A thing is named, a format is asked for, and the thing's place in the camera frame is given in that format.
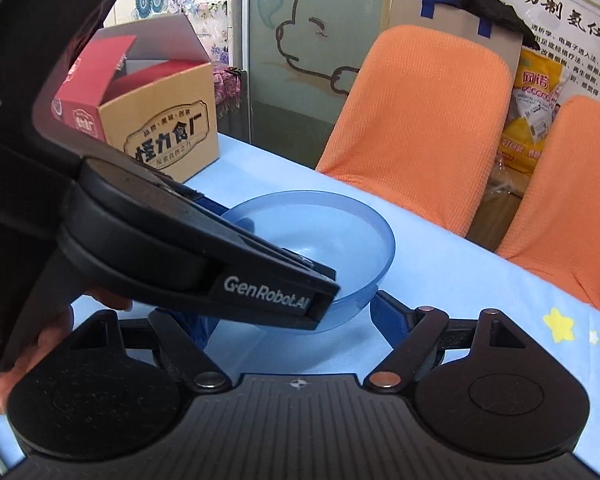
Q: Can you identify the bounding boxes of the brown cardboard carton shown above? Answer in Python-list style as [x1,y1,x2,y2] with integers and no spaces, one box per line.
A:
[467,160,527,253]

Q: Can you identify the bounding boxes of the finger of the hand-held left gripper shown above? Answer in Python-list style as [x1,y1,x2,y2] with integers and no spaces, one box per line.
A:
[150,174,342,332]

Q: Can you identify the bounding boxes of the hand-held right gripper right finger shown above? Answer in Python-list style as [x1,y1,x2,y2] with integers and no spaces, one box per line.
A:
[362,290,535,392]

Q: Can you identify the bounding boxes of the pink floral cloth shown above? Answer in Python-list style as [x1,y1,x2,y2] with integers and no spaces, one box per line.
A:
[211,66,248,121]

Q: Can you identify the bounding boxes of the person's left hand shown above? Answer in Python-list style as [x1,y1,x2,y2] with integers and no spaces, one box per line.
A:
[0,289,134,416]

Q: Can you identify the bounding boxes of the yellow plastic bag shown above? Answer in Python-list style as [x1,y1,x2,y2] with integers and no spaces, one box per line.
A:
[495,49,573,178]

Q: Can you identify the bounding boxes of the cardboard box with black cloth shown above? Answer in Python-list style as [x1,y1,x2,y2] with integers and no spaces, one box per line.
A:
[386,0,541,51]

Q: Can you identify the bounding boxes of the blue cartoon printed tablecloth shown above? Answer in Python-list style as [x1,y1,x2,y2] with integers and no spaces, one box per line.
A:
[0,132,600,466]

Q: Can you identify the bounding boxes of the red cracker box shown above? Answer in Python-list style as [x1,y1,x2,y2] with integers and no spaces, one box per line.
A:
[51,14,221,184]

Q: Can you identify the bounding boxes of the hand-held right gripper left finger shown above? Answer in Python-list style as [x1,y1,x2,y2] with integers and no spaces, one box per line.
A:
[70,309,232,394]

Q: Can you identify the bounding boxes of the blue translucent plastic bowl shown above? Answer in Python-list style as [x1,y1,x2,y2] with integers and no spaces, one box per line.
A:
[219,190,397,333]

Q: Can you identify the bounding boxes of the frosted glass door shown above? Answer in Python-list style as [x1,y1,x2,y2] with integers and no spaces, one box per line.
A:
[240,0,396,171]

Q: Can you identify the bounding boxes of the white wall poster black lettering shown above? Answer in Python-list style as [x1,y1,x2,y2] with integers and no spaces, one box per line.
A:
[460,0,600,111]

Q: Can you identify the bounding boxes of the blue floral wall stickers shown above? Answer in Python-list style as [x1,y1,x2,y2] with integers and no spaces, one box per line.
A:
[130,0,231,61]

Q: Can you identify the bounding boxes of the orange chair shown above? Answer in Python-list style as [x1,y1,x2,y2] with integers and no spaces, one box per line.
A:
[495,95,600,317]
[315,25,515,238]

